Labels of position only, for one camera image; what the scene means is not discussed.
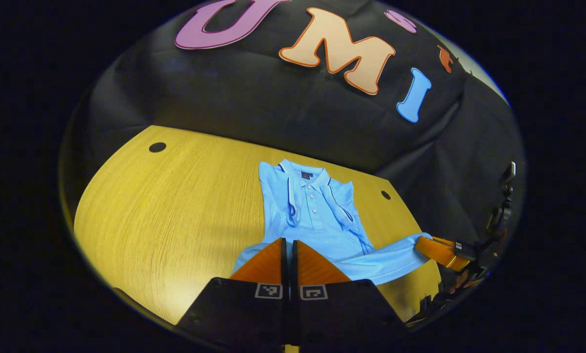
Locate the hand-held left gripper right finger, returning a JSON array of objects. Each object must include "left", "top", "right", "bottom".
[{"left": 291, "top": 239, "right": 406, "bottom": 346}]

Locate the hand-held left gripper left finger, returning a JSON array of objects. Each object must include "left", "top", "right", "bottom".
[{"left": 175, "top": 238, "right": 289, "bottom": 346}]

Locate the light blue T-shirt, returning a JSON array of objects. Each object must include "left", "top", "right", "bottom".
[{"left": 231, "top": 158, "right": 433, "bottom": 286}]

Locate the black backdrop cloth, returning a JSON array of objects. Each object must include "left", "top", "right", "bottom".
[{"left": 60, "top": 0, "right": 526, "bottom": 246}]

